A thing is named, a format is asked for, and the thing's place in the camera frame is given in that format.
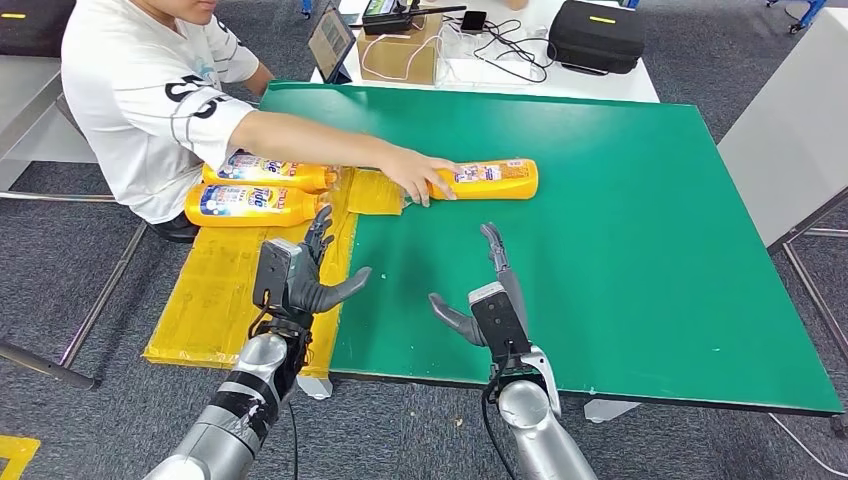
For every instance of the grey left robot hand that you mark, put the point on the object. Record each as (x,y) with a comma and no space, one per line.
(311,291)

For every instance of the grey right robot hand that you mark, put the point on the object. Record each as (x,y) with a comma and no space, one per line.
(454,318)

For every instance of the orange detergent bottle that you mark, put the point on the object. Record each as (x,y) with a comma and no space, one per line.
(298,208)
(503,189)
(298,179)

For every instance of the person's right forearm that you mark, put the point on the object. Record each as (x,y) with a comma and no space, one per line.
(311,142)

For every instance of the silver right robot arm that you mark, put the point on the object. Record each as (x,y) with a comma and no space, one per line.
(543,437)

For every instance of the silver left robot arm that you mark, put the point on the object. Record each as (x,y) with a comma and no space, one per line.
(225,424)

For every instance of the person's left forearm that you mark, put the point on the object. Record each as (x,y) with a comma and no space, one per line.
(260,81)

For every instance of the yellow taped cardboard mat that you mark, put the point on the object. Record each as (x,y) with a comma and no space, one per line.
(218,298)

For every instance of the white table foot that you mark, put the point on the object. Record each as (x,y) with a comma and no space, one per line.
(311,387)
(609,411)

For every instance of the person's right hand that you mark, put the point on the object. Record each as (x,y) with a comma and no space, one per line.
(411,172)

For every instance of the green table board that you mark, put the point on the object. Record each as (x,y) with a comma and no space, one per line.
(629,232)

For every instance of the brown cardboard box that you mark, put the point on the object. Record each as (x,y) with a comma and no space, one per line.
(397,61)

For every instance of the clear plastic box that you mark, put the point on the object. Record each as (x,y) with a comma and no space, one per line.
(464,71)

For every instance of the tablet on stand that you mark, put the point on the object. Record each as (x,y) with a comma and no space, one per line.
(331,44)

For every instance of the person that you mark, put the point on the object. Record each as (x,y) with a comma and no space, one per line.
(132,99)

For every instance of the white table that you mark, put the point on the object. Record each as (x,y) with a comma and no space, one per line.
(596,88)

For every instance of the black radio device with antenna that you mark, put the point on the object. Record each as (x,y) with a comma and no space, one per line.
(389,24)

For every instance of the black smartphone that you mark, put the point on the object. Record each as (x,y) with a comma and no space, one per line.
(474,22)

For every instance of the black carrying case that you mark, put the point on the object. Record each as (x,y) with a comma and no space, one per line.
(596,37)

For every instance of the brown cup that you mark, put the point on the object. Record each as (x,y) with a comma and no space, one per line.
(517,4)

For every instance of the metal cabinet legs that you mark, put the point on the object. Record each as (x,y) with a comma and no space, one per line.
(805,285)

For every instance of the black bag with yellow label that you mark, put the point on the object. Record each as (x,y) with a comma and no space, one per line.
(33,33)

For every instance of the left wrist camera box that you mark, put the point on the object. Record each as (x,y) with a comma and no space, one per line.
(275,272)

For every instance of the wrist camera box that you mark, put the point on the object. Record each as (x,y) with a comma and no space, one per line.
(275,272)
(500,324)

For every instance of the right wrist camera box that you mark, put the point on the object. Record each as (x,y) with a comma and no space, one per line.
(500,324)

